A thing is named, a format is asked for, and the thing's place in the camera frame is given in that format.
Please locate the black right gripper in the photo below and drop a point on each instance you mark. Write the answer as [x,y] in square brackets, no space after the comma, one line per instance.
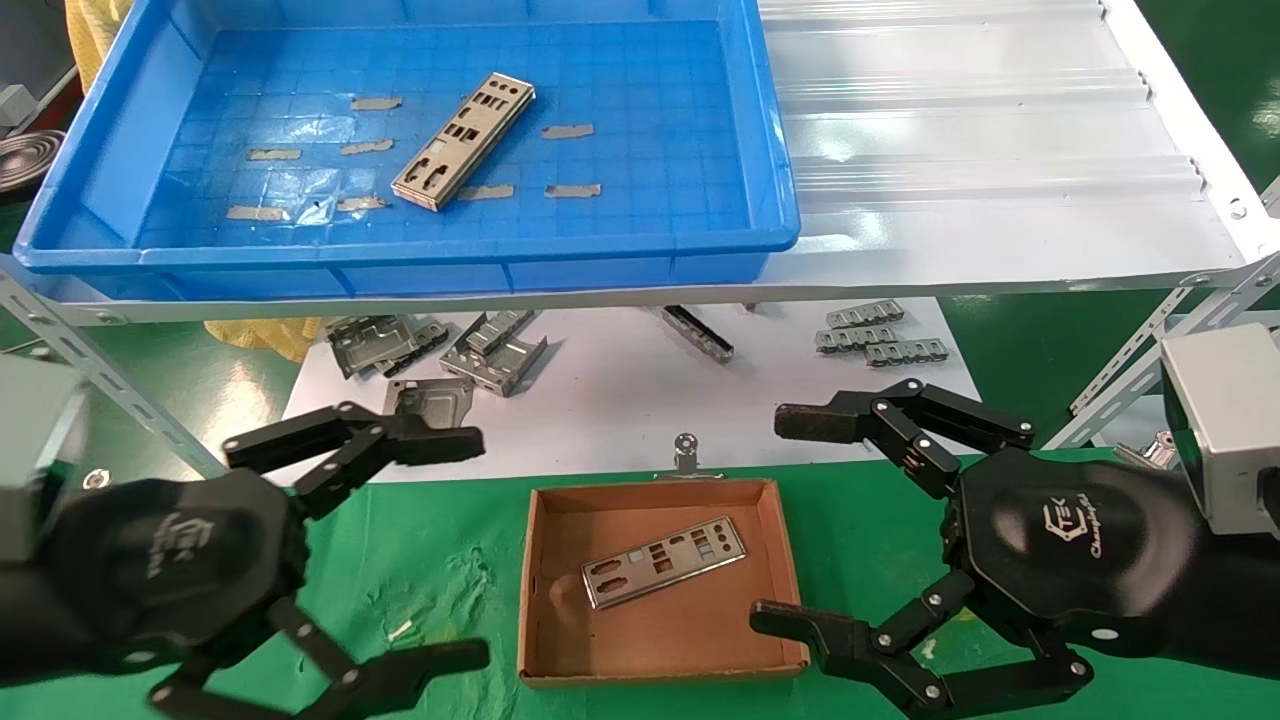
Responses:
[1070,545]

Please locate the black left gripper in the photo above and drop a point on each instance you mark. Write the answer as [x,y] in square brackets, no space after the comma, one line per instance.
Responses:
[170,565]

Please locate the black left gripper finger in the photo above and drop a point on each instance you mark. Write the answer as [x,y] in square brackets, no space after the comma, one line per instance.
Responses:
[440,446]

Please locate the silver metal IO shield plate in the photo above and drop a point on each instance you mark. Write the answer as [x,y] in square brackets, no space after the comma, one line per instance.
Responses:
[665,562]
[460,145]

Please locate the brown cardboard box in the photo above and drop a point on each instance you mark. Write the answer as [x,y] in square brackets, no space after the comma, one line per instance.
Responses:
[620,650]

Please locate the blue plastic tray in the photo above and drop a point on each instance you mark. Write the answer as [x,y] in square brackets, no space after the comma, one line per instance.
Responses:
[650,100]

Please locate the small grey box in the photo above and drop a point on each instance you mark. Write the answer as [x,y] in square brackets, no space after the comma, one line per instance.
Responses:
[15,105]

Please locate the small white scrap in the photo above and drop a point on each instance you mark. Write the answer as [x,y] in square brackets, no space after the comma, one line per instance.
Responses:
[400,631]

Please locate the flat square metal plate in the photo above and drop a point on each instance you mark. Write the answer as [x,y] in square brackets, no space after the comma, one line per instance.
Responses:
[430,398]

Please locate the green table cloth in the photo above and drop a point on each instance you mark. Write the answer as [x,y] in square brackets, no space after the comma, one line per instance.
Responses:
[450,560]

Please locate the white paper sheet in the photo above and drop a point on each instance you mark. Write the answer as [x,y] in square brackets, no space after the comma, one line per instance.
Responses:
[620,400]

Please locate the small notched metal strip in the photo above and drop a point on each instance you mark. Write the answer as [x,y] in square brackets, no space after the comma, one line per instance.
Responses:
[855,338]
[908,352]
[865,315]

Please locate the yellow plastic bag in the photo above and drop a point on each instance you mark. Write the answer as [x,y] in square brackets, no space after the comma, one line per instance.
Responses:
[270,335]
[90,30]

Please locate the long narrow metal bar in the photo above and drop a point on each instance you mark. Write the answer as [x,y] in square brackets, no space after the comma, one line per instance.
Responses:
[700,337]

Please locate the grey tape piece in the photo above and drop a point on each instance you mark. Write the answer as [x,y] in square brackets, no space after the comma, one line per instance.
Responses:
[376,102]
[362,203]
[492,191]
[273,154]
[567,131]
[366,147]
[572,190]
[257,213]

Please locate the white perforated shelf brace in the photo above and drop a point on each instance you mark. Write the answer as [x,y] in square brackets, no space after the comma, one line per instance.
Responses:
[90,365]
[1130,355]

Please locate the white metal shelf table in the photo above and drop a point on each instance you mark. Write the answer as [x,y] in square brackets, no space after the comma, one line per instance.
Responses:
[950,150]

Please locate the round metal coil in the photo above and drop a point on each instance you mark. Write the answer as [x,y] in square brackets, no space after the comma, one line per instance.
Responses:
[25,160]

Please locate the folded grey metal bracket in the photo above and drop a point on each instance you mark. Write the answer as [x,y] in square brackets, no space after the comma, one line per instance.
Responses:
[500,365]

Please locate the bent grey metal bracket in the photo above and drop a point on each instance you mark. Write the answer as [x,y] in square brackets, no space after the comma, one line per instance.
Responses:
[375,345]

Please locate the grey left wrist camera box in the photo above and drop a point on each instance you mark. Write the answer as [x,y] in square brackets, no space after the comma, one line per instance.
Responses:
[35,450]

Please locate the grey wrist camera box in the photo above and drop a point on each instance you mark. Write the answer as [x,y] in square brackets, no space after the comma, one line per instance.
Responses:
[1220,420]
[35,450]

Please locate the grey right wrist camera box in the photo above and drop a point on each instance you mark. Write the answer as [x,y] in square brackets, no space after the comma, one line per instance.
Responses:
[1220,420]

